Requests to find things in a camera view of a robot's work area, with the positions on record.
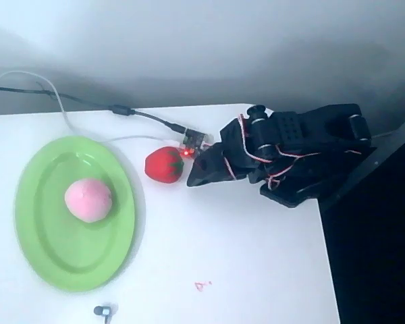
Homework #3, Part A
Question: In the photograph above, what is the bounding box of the green oval plate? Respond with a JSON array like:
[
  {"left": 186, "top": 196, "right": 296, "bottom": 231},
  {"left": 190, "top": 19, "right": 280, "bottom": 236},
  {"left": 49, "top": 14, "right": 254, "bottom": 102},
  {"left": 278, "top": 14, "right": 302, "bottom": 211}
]
[{"left": 13, "top": 135, "right": 138, "bottom": 293}]

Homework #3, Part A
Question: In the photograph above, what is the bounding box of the black silver earphone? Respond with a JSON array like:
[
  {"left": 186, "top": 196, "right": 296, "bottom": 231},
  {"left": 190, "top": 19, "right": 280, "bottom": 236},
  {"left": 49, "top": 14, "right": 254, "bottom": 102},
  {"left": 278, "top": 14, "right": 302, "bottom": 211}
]
[{"left": 93, "top": 303, "right": 118, "bottom": 324}]

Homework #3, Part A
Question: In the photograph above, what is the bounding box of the pink marshmallow-like soft object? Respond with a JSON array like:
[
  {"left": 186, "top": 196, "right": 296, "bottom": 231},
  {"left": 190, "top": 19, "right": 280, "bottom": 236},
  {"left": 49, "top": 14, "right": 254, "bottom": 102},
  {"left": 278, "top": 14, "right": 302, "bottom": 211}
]
[{"left": 64, "top": 178, "right": 113, "bottom": 224}]

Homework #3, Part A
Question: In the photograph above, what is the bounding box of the white usb cable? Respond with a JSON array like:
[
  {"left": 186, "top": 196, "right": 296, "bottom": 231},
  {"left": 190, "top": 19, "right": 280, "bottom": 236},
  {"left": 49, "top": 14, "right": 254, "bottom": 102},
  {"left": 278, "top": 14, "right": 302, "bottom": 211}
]
[{"left": 0, "top": 69, "right": 182, "bottom": 143}]

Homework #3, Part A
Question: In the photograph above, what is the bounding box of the grey metal bar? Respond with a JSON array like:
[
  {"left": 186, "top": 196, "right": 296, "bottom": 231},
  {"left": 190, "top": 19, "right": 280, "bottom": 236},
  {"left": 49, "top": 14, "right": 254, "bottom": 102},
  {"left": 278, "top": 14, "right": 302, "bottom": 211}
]
[{"left": 319, "top": 109, "right": 405, "bottom": 213}]

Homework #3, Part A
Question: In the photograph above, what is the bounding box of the small controller circuit board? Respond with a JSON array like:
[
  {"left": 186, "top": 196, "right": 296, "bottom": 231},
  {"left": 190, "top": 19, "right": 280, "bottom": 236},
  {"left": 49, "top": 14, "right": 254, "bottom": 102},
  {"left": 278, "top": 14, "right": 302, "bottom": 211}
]
[{"left": 178, "top": 127, "right": 213, "bottom": 159}]

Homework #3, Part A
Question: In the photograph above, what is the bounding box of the red toy strawberry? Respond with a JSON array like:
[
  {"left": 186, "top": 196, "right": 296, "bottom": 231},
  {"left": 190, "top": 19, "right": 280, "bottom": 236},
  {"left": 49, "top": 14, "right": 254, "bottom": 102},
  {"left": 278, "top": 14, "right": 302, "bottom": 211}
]
[{"left": 144, "top": 146, "right": 185, "bottom": 185}]

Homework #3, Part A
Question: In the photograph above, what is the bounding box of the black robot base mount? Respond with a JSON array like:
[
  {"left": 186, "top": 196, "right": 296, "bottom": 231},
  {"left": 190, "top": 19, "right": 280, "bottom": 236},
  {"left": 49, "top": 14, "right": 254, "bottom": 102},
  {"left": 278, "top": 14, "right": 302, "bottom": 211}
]
[{"left": 259, "top": 175, "right": 328, "bottom": 208}]

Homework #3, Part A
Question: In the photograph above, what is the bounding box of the red white servo wire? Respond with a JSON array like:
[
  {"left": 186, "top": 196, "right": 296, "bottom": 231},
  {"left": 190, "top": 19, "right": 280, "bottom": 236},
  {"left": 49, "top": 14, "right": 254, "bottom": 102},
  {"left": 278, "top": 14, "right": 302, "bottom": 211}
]
[{"left": 222, "top": 114, "right": 321, "bottom": 190}]

